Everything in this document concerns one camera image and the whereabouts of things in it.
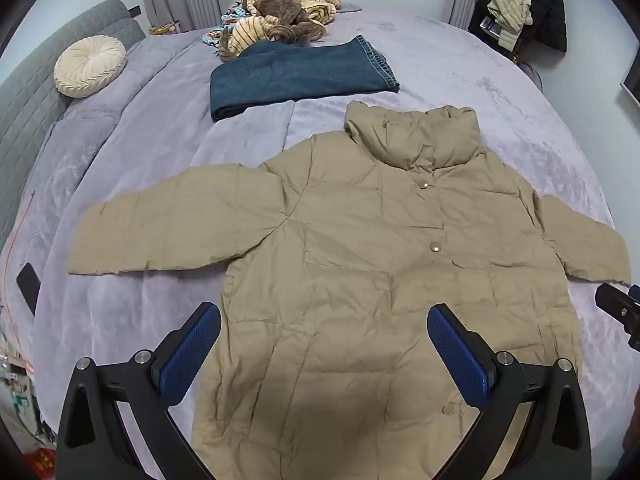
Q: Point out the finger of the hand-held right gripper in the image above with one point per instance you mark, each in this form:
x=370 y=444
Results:
x=622 y=310

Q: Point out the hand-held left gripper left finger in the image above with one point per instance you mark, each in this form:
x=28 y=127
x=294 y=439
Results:
x=192 y=355

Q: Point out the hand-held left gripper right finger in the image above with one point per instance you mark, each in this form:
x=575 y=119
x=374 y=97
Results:
x=455 y=355

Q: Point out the khaki puffer jacket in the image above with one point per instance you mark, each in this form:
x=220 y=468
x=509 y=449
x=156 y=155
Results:
x=350 y=260

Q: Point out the pile of striped clothes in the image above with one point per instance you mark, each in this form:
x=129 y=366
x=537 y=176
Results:
x=255 y=27

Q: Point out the black smartphone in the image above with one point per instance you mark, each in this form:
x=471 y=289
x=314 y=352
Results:
x=28 y=287

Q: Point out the white power strip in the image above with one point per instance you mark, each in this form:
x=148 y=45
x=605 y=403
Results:
x=12 y=385

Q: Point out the red floor mat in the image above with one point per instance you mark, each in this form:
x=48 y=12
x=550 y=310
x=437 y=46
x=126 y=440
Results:
x=41 y=459

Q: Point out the purple fleece blanket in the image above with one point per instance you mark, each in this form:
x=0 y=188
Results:
x=150 y=160

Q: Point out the grey quilted headboard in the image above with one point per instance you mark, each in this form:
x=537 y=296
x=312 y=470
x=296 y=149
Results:
x=30 y=110

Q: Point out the folded blue jeans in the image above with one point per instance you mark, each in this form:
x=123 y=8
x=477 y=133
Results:
x=300 y=75

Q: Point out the round cream pillow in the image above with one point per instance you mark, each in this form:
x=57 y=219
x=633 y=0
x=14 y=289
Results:
x=90 y=66

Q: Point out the black hanging coat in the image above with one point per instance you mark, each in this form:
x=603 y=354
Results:
x=545 y=5

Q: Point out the beige hanging puffer vest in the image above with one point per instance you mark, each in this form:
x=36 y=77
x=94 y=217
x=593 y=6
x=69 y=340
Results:
x=510 y=15

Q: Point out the colourful printed cloth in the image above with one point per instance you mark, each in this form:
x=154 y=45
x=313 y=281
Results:
x=217 y=37

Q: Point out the brown plush garment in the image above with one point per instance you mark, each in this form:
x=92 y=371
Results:
x=280 y=5

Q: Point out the purple pillow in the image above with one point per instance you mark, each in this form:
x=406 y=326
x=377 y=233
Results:
x=351 y=6

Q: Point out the wall-mounted monitor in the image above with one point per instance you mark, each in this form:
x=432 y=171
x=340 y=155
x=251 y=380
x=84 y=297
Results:
x=634 y=85

